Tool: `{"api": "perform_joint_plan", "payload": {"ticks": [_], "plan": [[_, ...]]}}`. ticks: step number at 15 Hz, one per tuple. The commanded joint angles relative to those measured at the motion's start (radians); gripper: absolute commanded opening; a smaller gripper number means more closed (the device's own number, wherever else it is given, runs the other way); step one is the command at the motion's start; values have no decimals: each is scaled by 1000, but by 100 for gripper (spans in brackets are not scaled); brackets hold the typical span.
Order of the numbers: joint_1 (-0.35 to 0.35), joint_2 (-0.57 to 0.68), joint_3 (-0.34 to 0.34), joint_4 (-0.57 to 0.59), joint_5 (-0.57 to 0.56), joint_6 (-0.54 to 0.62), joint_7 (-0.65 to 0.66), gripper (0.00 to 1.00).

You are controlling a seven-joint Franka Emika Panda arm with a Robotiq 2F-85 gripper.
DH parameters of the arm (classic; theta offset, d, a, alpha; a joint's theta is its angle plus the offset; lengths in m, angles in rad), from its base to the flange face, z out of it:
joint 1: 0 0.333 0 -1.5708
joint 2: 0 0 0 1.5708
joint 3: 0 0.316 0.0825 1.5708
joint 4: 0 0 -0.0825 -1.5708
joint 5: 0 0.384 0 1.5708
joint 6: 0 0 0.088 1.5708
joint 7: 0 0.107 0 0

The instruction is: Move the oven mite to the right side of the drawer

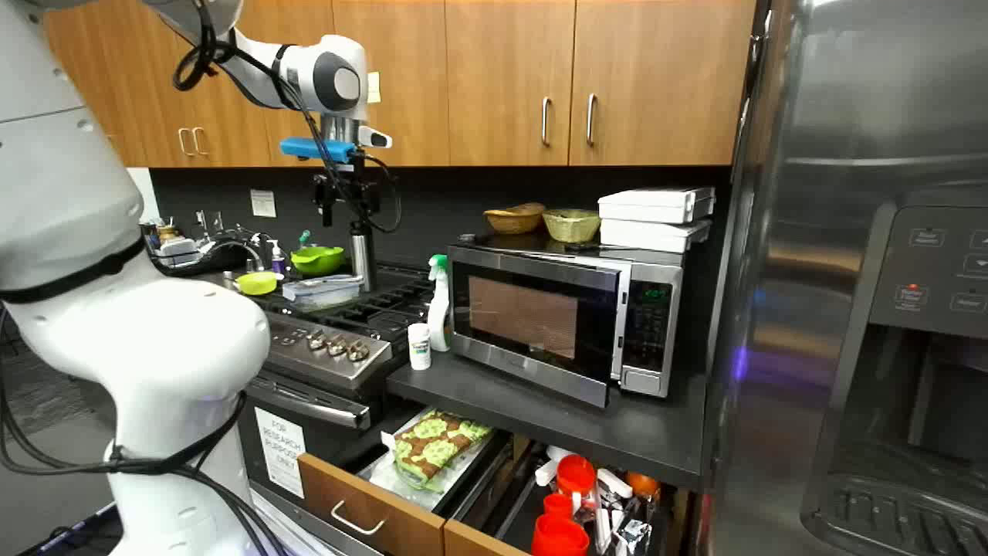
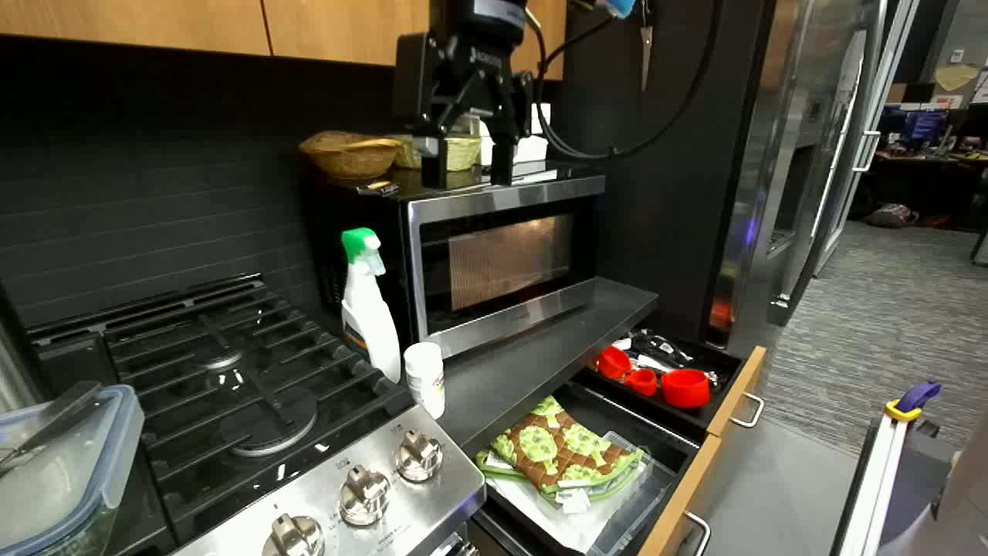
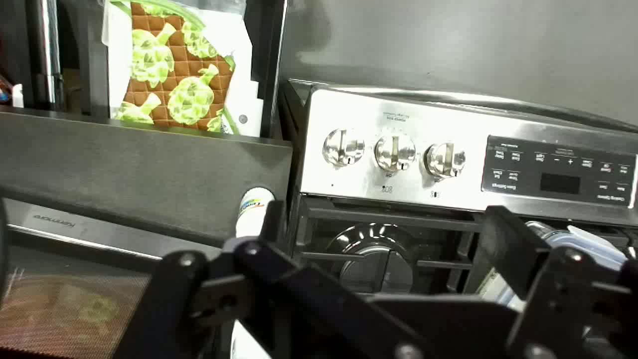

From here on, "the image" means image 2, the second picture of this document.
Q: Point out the blue wrist camera box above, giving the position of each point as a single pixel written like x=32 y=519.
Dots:
x=621 y=8

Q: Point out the wooden upper cabinets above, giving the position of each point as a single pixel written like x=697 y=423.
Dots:
x=356 y=32

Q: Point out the white spray bottle green cap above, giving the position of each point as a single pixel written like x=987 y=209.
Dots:
x=364 y=314

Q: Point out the stainless steel refrigerator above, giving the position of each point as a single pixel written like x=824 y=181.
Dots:
x=809 y=136

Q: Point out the black gas stove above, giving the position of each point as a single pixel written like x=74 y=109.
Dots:
x=264 y=433

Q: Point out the large red measuring cup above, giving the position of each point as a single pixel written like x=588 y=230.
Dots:
x=687 y=389

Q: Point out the woven wicker basket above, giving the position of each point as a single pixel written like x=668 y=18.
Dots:
x=349 y=155

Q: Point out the wood front open drawer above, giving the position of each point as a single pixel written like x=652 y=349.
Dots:
x=682 y=461

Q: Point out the small red measuring cup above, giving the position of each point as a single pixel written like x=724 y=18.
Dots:
x=642 y=385

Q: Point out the green woven bowl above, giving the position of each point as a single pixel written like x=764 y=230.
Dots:
x=465 y=151

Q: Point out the small white plastic bottle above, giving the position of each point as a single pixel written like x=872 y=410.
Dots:
x=423 y=371

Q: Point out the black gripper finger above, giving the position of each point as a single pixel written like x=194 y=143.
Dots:
x=502 y=143
x=434 y=158

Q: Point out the stainless steel microwave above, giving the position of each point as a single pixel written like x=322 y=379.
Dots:
x=465 y=266

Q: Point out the green brown oven mitt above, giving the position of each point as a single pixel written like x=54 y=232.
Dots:
x=555 y=451

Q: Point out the medium red measuring cup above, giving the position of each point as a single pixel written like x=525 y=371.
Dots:
x=611 y=362

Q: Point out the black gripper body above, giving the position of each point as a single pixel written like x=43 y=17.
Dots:
x=465 y=64

